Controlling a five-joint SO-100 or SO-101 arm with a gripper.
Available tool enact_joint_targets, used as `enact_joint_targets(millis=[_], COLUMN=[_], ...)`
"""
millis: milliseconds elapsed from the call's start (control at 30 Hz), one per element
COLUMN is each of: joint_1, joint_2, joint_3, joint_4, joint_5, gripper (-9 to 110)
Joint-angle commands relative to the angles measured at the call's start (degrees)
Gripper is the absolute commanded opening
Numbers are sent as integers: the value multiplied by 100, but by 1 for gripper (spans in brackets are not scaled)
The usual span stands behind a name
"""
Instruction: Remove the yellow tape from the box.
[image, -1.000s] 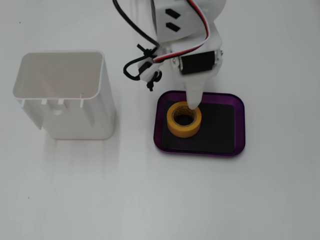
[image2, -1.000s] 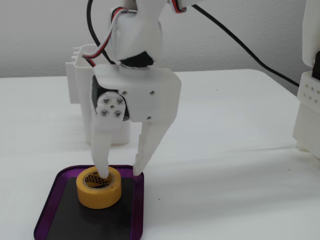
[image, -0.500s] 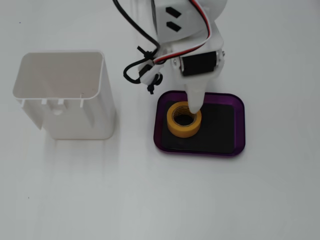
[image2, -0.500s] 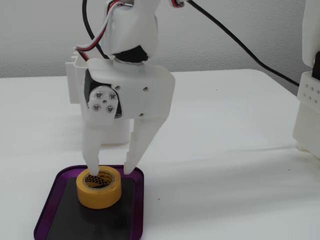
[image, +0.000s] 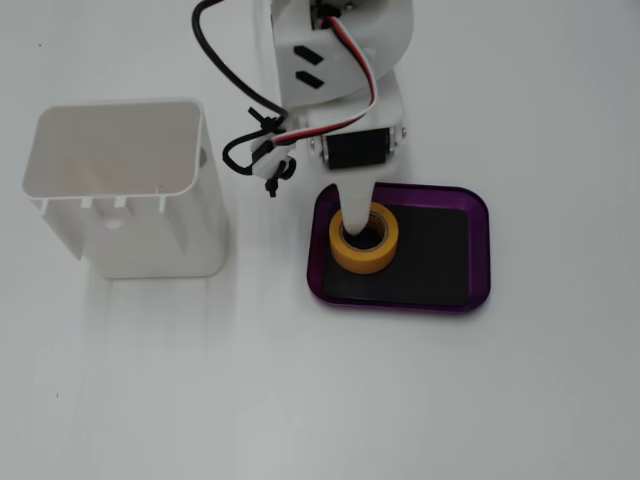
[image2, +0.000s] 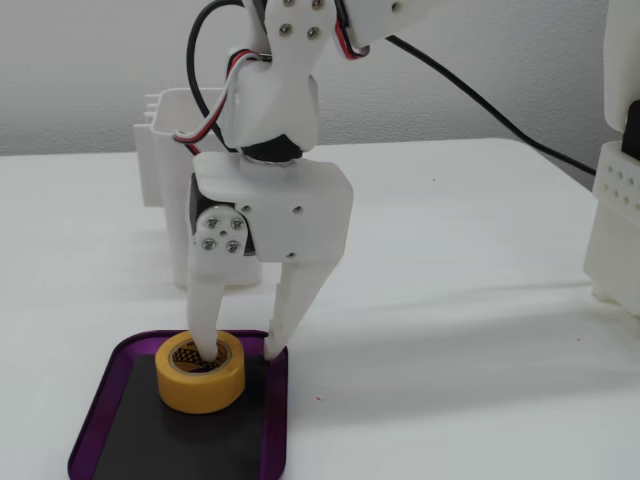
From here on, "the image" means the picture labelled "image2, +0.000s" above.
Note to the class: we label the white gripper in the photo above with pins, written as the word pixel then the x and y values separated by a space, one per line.
pixel 290 210

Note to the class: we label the yellow masking tape roll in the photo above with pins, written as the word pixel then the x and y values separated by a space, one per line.
pixel 200 390

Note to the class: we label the purple metal tray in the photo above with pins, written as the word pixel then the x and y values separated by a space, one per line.
pixel 92 420

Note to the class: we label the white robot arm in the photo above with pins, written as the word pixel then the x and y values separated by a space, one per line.
pixel 285 100

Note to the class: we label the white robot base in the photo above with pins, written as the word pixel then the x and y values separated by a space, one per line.
pixel 615 240

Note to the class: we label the white plastic container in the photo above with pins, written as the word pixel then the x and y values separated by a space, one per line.
pixel 155 165

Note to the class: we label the black mat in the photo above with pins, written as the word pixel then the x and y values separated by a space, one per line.
pixel 135 425

